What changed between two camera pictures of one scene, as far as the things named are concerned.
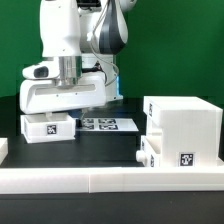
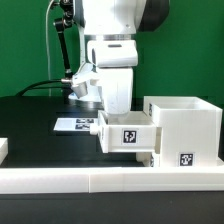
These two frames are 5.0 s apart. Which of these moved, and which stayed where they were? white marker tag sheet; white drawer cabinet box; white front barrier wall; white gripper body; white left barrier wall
Moved: white gripper body; white marker tag sheet
Stayed: white front barrier wall; white left barrier wall; white drawer cabinet box
